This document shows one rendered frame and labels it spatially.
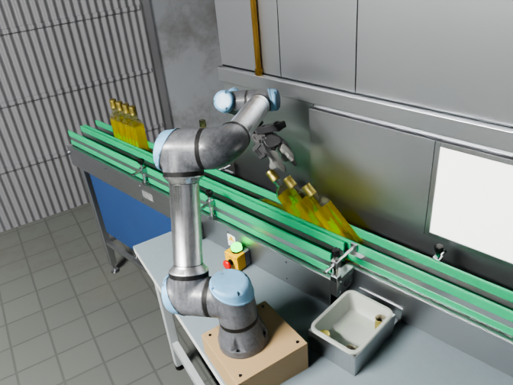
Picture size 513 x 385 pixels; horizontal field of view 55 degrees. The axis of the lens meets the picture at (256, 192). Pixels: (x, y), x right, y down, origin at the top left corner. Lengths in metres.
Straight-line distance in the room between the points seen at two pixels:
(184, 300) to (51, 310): 1.83
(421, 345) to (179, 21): 3.03
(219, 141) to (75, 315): 1.97
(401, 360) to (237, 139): 0.82
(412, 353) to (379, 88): 0.82
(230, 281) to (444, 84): 0.81
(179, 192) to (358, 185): 0.68
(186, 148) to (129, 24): 2.53
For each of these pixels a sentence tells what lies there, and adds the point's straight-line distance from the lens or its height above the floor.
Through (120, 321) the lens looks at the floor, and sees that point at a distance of 2.93.
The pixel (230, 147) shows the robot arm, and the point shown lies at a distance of 1.32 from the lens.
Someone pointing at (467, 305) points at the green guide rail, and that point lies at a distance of 1.57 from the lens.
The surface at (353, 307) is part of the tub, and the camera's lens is 1.70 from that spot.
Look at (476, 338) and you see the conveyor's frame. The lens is 1.60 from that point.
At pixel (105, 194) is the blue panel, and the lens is 2.80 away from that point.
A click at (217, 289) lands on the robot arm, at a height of 1.07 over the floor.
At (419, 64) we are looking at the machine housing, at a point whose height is 1.52.
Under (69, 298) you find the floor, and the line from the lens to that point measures 3.21.
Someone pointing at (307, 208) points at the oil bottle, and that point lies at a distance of 1.74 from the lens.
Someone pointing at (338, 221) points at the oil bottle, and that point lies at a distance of 1.71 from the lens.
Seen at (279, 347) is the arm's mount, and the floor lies 0.85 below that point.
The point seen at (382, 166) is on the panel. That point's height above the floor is 1.18.
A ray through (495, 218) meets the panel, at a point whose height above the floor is 1.12.
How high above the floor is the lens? 1.98
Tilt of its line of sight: 31 degrees down
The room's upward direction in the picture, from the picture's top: 5 degrees counter-clockwise
